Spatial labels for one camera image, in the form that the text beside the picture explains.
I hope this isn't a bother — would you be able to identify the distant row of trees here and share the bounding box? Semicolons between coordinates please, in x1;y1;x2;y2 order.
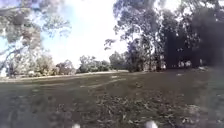
6;53;130;78

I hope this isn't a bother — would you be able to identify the dry grass field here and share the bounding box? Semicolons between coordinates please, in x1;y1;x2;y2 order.
0;67;224;128

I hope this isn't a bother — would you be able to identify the stand of tall dark trees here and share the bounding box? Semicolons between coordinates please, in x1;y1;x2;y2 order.
103;0;224;74

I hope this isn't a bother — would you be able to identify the large pale leafy tree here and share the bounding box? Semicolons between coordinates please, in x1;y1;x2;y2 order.
0;0;73;78

